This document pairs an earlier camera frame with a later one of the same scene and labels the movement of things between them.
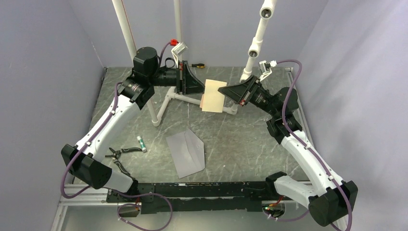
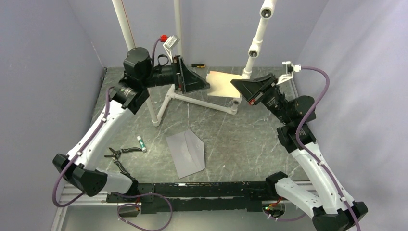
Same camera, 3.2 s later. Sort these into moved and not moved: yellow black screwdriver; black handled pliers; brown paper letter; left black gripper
Moved: brown paper letter
Not moved: yellow black screwdriver; black handled pliers; left black gripper
